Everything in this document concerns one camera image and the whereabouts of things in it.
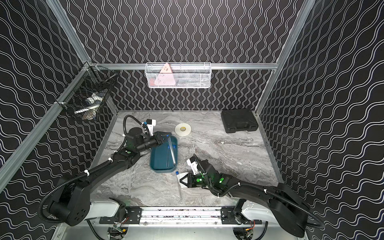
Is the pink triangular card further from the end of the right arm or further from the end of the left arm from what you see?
the end of the right arm

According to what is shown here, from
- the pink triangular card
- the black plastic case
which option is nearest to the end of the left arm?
the pink triangular card

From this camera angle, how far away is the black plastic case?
1.06m
